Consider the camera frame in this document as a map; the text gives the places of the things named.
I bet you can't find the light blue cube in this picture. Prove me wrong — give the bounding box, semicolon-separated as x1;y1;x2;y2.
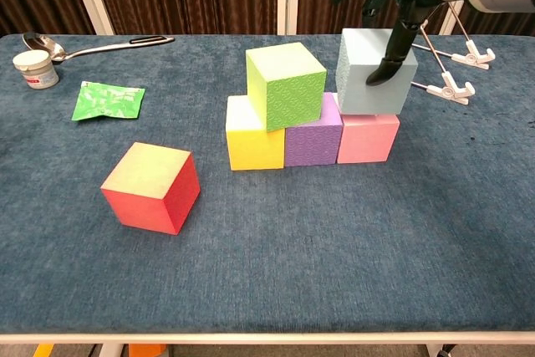
336;28;419;116

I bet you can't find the pink cube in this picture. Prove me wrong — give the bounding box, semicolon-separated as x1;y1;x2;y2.
336;113;401;165

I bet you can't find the green cube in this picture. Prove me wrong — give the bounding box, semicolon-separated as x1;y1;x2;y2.
245;42;328;132

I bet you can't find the yellow cube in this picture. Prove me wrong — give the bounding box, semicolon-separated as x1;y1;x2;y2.
225;95;286;171

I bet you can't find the purple cube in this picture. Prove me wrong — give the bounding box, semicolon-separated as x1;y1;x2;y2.
283;92;344;168

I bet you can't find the red cube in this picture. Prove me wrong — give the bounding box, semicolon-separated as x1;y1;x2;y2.
99;141;201;236

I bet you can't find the blue table mat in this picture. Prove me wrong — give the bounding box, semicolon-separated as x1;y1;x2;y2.
0;33;535;335

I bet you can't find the green foil packet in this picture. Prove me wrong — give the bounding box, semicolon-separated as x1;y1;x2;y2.
71;80;146;122

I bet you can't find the metal ladle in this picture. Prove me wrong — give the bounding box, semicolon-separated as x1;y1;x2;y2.
21;32;176;64

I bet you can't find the small white jar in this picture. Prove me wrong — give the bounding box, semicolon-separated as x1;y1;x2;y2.
12;49;60;90

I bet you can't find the folding wire stand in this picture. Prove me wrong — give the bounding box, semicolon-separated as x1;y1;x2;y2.
410;1;497;106

